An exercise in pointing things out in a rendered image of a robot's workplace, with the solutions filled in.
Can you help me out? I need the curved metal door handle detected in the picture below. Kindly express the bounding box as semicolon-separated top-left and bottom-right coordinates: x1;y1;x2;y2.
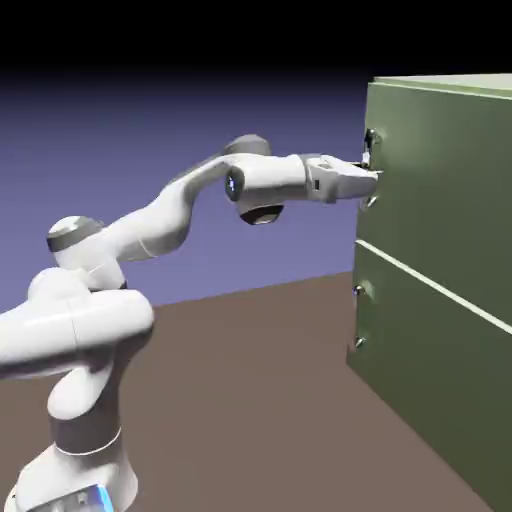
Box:
359;127;384;211
351;279;374;352

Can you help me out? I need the green cabinet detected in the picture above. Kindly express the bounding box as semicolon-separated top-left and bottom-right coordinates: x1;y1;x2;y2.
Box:
346;73;512;512

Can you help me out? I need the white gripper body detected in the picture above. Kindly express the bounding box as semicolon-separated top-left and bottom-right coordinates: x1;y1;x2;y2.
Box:
324;154;380;205

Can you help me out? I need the green cabinet door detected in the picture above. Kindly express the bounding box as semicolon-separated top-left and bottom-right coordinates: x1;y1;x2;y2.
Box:
346;242;512;512
355;82;512;325

